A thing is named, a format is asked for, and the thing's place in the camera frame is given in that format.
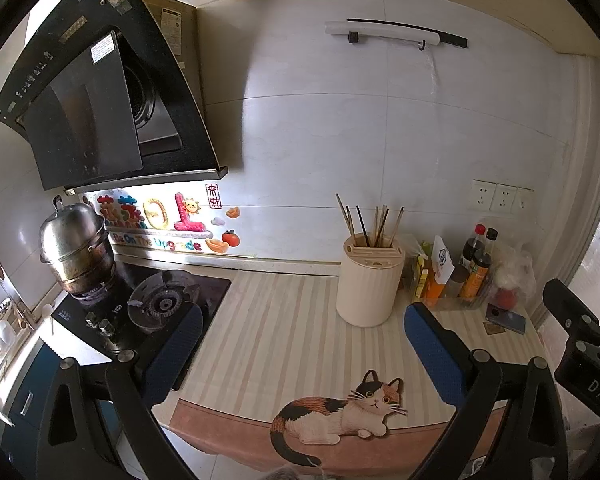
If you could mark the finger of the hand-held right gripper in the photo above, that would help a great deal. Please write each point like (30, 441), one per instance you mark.
(565, 300)

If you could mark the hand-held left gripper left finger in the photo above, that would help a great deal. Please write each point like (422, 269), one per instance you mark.
(175, 340)

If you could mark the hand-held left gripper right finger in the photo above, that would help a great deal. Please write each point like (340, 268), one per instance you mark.
(430, 345)

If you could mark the cream ribbed utensil holder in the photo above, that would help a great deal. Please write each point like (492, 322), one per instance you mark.
(365, 290)

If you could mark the dark wooden chopstick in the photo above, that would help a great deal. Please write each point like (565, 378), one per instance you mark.
(362, 225)
(397, 225)
(384, 227)

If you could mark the clear plastic bag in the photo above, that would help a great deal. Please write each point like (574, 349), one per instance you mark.
(515, 275)

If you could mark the dark smartphone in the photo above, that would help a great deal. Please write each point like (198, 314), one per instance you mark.
(505, 318)

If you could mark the small brown card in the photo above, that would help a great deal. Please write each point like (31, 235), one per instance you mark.
(493, 329)

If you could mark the grey lidded jar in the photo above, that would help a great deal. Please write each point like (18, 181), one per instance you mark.
(456, 282)

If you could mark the brown bottle orange label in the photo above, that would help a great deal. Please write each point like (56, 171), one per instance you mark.
(475, 277)

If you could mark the white paper label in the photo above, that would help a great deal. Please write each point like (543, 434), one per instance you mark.
(442, 260)

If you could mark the black glass gas stove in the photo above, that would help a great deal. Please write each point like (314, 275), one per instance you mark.
(85, 325)

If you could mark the dark sauce bottle black cap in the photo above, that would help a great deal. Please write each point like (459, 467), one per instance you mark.
(490, 242)

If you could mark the dark sauce bottle red cap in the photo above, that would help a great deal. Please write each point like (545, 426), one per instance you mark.
(472, 250)

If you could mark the striped mat with cat print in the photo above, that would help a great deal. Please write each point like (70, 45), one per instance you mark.
(280, 335)

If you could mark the steel steamer pot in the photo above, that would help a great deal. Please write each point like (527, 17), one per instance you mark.
(75, 245)

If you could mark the dark teal cabinet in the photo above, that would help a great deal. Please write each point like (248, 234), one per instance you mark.
(25, 400)

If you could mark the black range hood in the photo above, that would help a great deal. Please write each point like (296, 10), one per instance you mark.
(95, 85)

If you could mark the white wall sockets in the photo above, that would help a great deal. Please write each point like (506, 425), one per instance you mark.
(502, 199)

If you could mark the colourful wall stickers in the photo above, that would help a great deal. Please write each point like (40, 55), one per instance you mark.
(175, 220)

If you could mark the wall rail with film roll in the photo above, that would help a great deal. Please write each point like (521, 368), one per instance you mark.
(390, 32)

